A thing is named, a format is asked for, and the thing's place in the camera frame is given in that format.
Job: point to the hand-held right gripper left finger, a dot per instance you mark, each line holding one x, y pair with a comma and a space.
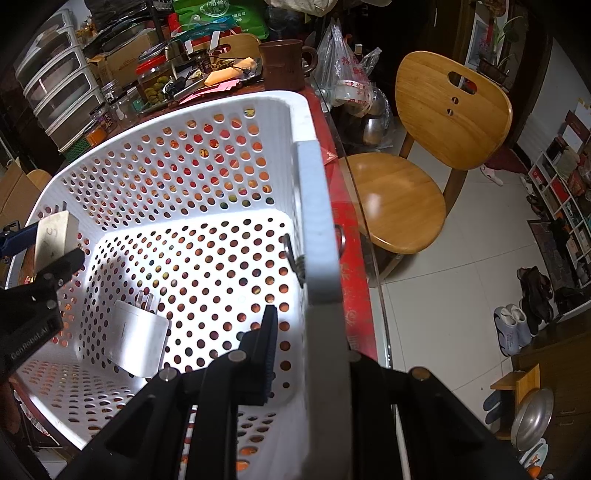
264, 357

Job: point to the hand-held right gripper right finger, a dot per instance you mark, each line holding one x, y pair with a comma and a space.
374, 397

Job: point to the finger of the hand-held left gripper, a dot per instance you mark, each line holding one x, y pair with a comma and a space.
62, 266
16, 241

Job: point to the beige charger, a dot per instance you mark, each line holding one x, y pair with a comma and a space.
53, 234

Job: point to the large white charger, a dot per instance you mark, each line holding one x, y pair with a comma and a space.
138, 339

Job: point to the white perforated plastic basket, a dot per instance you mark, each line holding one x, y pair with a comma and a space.
194, 194

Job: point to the metal spring clip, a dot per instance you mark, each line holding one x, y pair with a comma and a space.
299, 267

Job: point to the red printed tablecloth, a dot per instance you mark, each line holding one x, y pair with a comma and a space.
355, 277

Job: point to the blue slippers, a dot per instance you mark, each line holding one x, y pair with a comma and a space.
496, 408

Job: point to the jar with orange contents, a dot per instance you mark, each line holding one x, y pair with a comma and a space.
99, 127

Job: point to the small wooden stool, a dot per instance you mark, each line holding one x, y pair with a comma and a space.
519, 383

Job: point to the white slippers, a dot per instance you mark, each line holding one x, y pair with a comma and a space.
510, 330

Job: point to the metal basin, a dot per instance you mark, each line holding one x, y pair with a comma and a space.
531, 420

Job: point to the clear plastic drawer unit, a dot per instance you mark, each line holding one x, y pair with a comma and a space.
60, 87

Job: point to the small glass jar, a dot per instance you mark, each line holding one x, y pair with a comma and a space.
111, 92

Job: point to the dark shoes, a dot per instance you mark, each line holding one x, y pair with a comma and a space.
535, 295

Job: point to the dark wooden cabinet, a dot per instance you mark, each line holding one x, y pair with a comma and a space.
563, 369

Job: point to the red lid olive jar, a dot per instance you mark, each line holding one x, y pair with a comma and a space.
154, 83

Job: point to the cardboard box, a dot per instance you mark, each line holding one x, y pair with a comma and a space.
124, 57

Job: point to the dark patterned floor mat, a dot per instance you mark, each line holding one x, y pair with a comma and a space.
551, 258

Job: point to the pink paper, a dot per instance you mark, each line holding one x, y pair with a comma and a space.
207, 90

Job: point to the pink slipper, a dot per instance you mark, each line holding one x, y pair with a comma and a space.
491, 175

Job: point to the orange packet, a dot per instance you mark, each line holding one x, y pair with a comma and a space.
228, 73

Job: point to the white cube shelf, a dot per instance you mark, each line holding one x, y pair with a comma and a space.
561, 184

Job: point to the brown mug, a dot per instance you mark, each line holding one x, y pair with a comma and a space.
281, 67

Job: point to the green bag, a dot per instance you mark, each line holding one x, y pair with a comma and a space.
231, 18

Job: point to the clear plastic bag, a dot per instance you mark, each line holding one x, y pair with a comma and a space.
337, 55

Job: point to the potted plant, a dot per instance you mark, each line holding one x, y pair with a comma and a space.
501, 50

